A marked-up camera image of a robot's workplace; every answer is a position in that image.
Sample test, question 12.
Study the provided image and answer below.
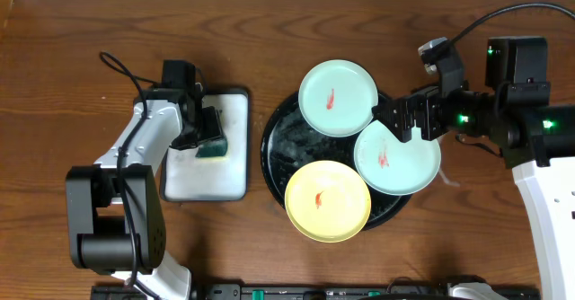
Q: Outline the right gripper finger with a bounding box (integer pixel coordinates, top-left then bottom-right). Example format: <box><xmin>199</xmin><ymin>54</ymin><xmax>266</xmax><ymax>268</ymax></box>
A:
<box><xmin>388</xmin><ymin>115</ymin><xmax>416</xmax><ymax>143</ymax></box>
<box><xmin>371</xmin><ymin>100</ymin><xmax>400</xmax><ymax>119</ymax></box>

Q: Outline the green yellow sponge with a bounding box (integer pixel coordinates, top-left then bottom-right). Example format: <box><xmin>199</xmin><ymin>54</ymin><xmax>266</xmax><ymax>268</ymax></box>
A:
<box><xmin>195</xmin><ymin>138</ymin><xmax>228</xmax><ymax>158</ymax></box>

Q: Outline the green plate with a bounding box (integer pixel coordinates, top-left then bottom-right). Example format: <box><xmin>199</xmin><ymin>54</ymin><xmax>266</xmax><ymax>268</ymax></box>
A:
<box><xmin>353</xmin><ymin>121</ymin><xmax>441</xmax><ymax>196</ymax></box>
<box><xmin>298</xmin><ymin>59</ymin><xmax>378</xmax><ymax>137</ymax></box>

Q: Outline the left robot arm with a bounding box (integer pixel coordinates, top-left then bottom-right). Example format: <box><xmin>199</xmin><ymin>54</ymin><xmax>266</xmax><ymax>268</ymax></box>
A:
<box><xmin>66</xmin><ymin>52</ymin><xmax>223</xmax><ymax>299</ymax></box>

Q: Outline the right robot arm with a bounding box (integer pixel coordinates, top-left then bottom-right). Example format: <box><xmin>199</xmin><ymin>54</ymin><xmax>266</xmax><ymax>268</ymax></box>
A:
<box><xmin>372</xmin><ymin>36</ymin><xmax>574</xmax><ymax>299</ymax></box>

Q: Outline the black rectangular soap tray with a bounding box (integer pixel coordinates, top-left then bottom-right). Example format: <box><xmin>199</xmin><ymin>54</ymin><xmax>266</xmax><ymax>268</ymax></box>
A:
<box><xmin>160</xmin><ymin>88</ymin><xmax>250</xmax><ymax>202</ymax></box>

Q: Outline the yellow plate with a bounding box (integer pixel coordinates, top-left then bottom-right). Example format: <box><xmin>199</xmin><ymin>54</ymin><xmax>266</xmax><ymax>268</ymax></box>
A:
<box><xmin>284</xmin><ymin>161</ymin><xmax>371</xmax><ymax>243</ymax></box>

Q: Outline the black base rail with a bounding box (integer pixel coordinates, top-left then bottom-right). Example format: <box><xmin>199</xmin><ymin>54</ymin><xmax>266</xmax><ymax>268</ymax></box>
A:
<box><xmin>91</xmin><ymin>276</ymin><xmax>542</xmax><ymax>300</ymax></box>

